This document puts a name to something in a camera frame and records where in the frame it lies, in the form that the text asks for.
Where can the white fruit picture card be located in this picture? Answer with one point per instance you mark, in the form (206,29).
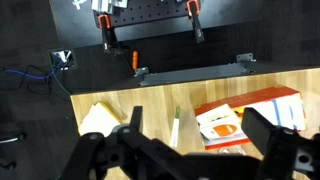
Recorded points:
(220,128)

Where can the orange black bar clamp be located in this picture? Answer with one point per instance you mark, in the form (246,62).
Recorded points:
(106,31)
(196,23)

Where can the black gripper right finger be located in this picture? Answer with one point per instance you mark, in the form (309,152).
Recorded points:
(283,146)

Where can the grey steel table frame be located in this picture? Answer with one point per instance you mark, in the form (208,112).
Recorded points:
(196,74)

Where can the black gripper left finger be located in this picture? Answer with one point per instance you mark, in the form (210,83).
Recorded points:
(100,156)

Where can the short aluminium extrusion bars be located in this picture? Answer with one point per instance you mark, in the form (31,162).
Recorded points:
(106,4)

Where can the black robot cart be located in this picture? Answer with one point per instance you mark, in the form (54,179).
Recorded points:
(76,26)

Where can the black perforated breadboard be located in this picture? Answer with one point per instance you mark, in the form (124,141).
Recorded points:
(150,13)

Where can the grey floor outlet box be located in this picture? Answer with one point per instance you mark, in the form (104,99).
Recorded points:
(61,59)

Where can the yellow sponge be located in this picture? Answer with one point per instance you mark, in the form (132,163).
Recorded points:
(98,120)

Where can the orange cardboard box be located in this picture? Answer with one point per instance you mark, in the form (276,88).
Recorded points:
(253,96)

